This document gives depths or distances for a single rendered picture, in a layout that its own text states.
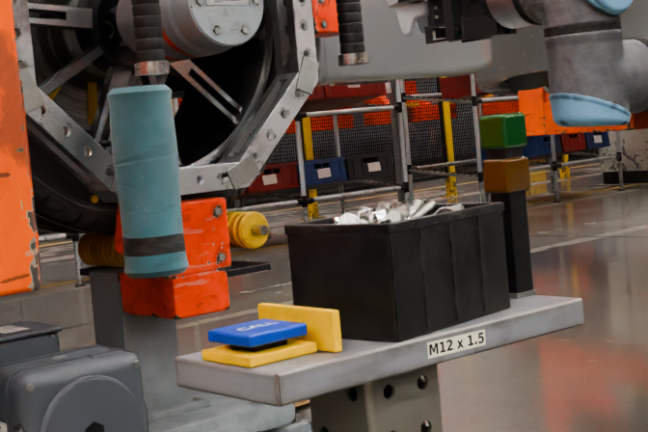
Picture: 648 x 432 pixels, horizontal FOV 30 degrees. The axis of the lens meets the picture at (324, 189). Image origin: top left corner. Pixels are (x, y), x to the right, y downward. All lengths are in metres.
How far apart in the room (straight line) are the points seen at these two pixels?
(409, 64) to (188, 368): 1.24
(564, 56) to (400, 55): 0.90
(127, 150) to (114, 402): 0.35
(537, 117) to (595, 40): 4.63
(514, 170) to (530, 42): 3.02
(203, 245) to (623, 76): 0.70
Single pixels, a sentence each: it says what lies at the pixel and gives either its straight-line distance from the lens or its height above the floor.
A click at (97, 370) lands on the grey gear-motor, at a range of 1.52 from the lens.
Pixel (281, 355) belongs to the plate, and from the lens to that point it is 1.14.
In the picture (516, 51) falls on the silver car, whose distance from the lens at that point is 4.46.
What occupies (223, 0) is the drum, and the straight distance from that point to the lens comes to 1.71.
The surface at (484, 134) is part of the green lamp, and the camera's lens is 1.39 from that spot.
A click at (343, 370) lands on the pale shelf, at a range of 1.13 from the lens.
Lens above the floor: 0.67
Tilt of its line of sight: 3 degrees down
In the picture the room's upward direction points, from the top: 5 degrees counter-clockwise
